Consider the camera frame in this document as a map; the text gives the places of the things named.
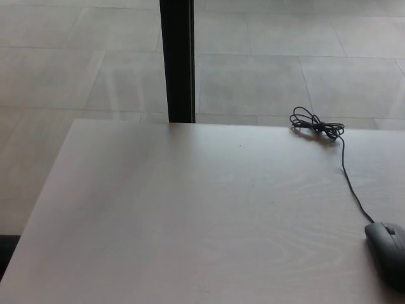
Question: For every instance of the black computer mouse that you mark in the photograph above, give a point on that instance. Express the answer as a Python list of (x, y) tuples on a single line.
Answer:
[(381, 250)]

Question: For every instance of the black vertical window post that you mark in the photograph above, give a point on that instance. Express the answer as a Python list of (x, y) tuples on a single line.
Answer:
[(178, 60)]

